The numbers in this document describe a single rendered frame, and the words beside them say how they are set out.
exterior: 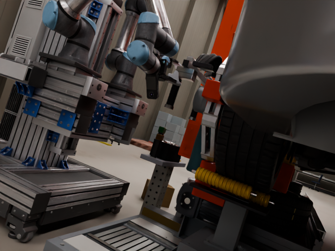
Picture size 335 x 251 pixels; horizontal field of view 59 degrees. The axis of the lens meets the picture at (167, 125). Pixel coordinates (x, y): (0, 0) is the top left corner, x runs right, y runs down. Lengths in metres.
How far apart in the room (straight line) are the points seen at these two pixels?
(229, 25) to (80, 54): 0.99
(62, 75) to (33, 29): 0.52
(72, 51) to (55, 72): 0.13
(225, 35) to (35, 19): 1.15
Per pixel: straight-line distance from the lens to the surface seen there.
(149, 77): 1.19
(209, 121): 1.19
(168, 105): 1.35
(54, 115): 1.54
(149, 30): 1.09
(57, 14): 1.45
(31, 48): 1.90
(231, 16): 2.06
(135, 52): 1.04
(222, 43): 1.99
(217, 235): 1.43
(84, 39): 1.54
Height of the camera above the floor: 0.65
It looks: 1 degrees up
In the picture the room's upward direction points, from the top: 18 degrees clockwise
